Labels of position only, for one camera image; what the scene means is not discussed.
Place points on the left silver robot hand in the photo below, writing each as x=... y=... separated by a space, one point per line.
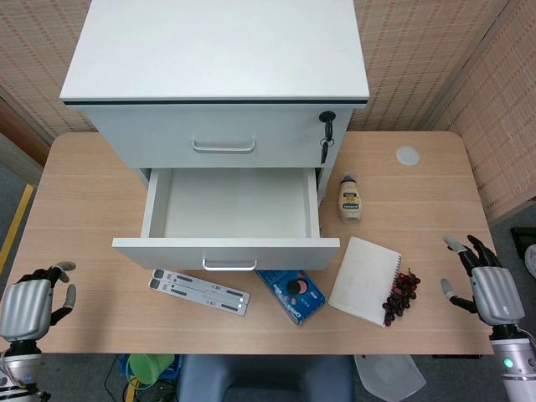
x=25 y=310

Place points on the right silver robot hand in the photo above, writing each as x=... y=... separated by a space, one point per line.
x=498 y=293

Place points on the white cabinet drawer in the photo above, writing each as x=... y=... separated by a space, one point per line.
x=230 y=209

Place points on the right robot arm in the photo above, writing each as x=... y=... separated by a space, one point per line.
x=515 y=368

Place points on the tall white lockable drawer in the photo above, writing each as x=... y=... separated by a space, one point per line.
x=146 y=138

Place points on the white drawer cabinet body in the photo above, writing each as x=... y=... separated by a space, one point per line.
x=209 y=50

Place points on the white shoe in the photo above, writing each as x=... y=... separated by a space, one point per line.
x=532 y=259

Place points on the black floor base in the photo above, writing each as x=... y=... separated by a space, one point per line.
x=521 y=236

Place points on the dark red grape bunch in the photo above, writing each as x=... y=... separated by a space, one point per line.
x=398 y=299

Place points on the green plastic bucket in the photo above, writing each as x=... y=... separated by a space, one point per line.
x=148 y=368

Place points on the white spiral notebook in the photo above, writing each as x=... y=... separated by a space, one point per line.
x=362 y=280

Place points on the translucent white plastic container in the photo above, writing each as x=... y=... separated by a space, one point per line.
x=389 y=377

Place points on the beige sauce squeeze bottle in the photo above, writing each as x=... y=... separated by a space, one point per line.
x=350 y=205

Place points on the silver folding laptop stand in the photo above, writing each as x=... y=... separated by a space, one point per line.
x=197 y=291

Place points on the blue Oreo cookie box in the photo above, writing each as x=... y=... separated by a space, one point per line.
x=301 y=297

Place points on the black head key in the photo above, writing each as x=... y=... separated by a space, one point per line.
x=328 y=130
x=323 y=153

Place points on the black cabinet lock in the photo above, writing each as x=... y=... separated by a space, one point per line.
x=327 y=115

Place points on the blue office chair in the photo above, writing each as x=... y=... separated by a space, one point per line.
x=264 y=377

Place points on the black table bracket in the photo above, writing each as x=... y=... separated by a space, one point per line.
x=456 y=357

